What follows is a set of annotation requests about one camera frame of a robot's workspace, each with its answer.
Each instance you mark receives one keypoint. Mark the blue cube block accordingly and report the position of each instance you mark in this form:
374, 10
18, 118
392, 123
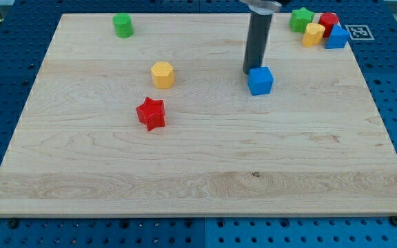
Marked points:
260, 81

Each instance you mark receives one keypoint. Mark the yellow hexagon block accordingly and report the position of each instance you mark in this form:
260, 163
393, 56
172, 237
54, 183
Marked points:
163, 75

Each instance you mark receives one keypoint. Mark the wooden board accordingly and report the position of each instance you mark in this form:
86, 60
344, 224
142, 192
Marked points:
315, 146

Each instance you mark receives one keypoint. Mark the red star block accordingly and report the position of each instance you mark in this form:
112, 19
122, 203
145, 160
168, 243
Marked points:
151, 113

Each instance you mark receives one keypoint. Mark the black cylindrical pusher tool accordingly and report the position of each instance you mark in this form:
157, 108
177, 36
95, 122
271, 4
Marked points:
257, 37

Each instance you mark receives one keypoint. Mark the green cylinder block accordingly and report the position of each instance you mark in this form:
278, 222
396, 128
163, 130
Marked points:
123, 25

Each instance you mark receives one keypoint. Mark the yellow heart block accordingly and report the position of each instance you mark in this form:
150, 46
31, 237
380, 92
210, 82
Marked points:
313, 34

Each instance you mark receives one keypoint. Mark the green star block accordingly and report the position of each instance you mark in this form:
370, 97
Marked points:
300, 18

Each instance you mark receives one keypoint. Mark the blue triangle block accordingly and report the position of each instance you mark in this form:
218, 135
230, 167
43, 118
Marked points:
338, 37

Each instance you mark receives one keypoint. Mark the red cylinder block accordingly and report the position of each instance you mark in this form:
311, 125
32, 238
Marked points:
328, 20

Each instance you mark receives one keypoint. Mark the fiducial marker tag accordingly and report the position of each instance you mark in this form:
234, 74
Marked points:
359, 32

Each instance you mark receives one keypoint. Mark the silver tool mount disc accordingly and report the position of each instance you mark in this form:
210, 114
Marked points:
263, 7

